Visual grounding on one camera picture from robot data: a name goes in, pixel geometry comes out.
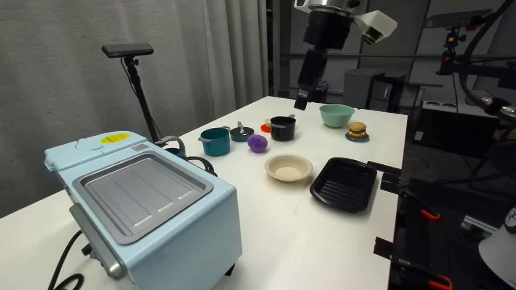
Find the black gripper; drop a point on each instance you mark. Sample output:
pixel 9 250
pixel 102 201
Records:
pixel 326 30

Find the purple eggplant plush toy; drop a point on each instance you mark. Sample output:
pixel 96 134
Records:
pixel 257 144

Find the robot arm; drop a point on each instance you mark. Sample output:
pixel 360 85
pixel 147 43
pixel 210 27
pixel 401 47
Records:
pixel 328 4

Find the black toy pot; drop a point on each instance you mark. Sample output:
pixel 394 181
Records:
pixel 283 130

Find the toy burger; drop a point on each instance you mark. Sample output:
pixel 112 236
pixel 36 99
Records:
pixel 357 130

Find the orange toy disc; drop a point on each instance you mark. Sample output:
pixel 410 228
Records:
pixel 265 130

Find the beige plate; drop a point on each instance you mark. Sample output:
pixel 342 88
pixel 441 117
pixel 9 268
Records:
pixel 289 168

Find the teal toy pot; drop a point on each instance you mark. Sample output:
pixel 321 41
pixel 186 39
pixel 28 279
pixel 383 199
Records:
pixel 217 143

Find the mint green bowl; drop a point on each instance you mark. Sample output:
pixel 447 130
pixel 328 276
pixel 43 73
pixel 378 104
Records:
pixel 336 115

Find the grey equipment box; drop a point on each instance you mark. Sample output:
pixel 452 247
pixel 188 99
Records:
pixel 371 89

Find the small blue saucer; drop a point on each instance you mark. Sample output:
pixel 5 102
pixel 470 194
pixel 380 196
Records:
pixel 357 139

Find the teal pot lid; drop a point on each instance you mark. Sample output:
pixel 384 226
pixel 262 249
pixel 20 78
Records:
pixel 242 134

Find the black grill tray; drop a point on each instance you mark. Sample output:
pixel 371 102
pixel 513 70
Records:
pixel 344 184

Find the black equipment box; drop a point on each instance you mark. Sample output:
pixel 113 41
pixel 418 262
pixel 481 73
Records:
pixel 457 126

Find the light blue toaster oven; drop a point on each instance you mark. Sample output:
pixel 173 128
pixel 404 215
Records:
pixel 162 236

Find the grey curtain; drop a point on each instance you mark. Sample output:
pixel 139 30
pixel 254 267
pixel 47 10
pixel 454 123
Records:
pixel 65 91

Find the white round object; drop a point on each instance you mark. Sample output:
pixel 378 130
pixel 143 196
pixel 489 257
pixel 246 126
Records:
pixel 500 259

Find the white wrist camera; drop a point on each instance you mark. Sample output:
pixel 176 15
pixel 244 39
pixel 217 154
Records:
pixel 376 25

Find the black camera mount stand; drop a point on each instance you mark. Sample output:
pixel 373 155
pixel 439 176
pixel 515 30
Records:
pixel 450 51

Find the black camera tripod stand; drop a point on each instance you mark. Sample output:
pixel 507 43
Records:
pixel 141 97

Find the black bar camera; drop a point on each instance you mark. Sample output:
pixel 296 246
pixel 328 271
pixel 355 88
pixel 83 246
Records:
pixel 128 51

